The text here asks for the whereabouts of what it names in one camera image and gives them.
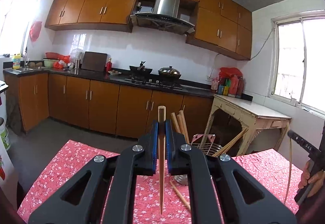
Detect dark red sauce bottle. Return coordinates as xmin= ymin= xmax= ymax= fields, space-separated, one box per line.
xmin=236 ymin=76 xmax=245 ymax=99

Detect person's right hand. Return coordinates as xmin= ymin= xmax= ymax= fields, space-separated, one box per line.
xmin=298 ymin=160 xmax=325 ymax=198

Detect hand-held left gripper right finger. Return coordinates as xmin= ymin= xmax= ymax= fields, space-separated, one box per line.
xmin=165 ymin=119 xmax=297 ymax=224

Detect brown kitchen cabinets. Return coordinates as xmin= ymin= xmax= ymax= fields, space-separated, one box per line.
xmin=4 ymin=73 xmax=214 ymax=139
xmin=45 ymin=0 xmax=252 ymax=60

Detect wall cable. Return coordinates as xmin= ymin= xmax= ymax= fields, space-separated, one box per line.
xmin=209 ymin=26 xmax=278 ymax=82

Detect red hanging bag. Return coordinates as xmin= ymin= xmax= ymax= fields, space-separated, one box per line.
xmin=29 ymin=21 xmax=42 ymax=42

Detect green yellow box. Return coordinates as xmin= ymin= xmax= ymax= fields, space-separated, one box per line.
xmin=218 ymin=79 xmax=230 ymax=95

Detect steel range hood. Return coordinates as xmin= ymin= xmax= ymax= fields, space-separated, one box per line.
xmin=130 ymin=0 xmax=195 ymax=35

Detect red floral tablecloth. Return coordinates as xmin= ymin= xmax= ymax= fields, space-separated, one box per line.
xmin=17 ymin=139 xmax=304 ymax=224

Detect black wok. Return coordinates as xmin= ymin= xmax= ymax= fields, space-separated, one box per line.
xmin=129 ymin=61 xmax=153 ymax=73

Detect steel sink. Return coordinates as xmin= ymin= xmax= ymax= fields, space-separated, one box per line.
xmin=13 ymin=67 xmax=49 ymax=73

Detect metal pan with lid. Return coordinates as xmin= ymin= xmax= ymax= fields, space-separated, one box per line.
xmin=159 ymin=66 xmax=182 ymax=79

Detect white appliance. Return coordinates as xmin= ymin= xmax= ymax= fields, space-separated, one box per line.
xmin=0 ymin=80 xmax=14 ymax=181

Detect yellow detergent bottle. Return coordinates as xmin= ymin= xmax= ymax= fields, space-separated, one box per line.
xmin=13 ymin=53 xmax=22 ymax=70

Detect wooden chopstick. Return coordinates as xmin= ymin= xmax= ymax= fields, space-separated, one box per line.
xmin=180 ymin=110 xmax=190 ymax=144
xmin=220 ymin=135 xmax=245 ymax=156
xmin=176 ymin=114 xmax=187 ymax=142
xmin=157 ymin=105 xmax=166 ymax=215
xmin=170 ymin=112 xmax=181 ymax=134
xmin=170 ymin=180 xmax=191 ymax=212
xmin=212 ymin=128 xmax=249 ymax=157

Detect green basin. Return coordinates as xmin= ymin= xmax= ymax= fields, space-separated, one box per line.
xmin=43 ymin=58 xmax=60 ymax=67

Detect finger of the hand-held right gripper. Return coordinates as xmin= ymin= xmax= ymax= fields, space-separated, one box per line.
xmin=288 ymin=130 xmax=321 ymax=159

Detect brown upper kitchen cabinets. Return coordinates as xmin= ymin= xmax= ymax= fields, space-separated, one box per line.
xmin=45 ymin=0 xmax=252 ymax=60

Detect cream wooden side table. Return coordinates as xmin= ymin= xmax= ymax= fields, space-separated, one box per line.
xmin=206 ymin=94 xmax=292 ymax=157

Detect black kitchen countertop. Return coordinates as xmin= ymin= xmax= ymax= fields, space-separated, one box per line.
xmin=4 ymin=68 xmax=253 ymax=101

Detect white plastic bucket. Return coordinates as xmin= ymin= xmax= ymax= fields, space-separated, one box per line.
xmin=0 ymin=117 xmax=11 ymax=151

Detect brown lower kitchen cabinets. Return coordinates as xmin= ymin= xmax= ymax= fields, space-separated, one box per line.
xmin=4 ymin=73 xmax=214 ymax=139

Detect red plastic bag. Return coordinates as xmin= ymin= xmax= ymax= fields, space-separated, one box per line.
xmin=220 ymin=67 xmax=242 ymax=80
xmin=53 ymin=55 xmax=71 ymax=69

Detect black gas stove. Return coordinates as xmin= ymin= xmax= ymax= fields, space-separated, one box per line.
xmin=124 ymin=75 xmax=183 ymax=90

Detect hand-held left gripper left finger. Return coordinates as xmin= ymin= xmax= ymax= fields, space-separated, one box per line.
xmin=28 ymin=120 xmax=160 ymax=224

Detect dark rectangular cutting board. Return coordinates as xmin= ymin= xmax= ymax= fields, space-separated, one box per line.
xmin=81 ymin=51 xmax=108 ymax=72

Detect sliding glass window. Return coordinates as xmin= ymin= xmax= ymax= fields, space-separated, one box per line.
xmin=0 ymin=0 xmax=47 ymax=55
xmin=270 ymin=12 xmax=325 ymax=115

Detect white plastic bag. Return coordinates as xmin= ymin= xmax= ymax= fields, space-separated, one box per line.
xmin=70 ymin=49 xmax=83 ymax=62

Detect metal wire utensil holder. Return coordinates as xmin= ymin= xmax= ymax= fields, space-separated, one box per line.
xmin=174 ymin=133 xmax=230 ymax=186

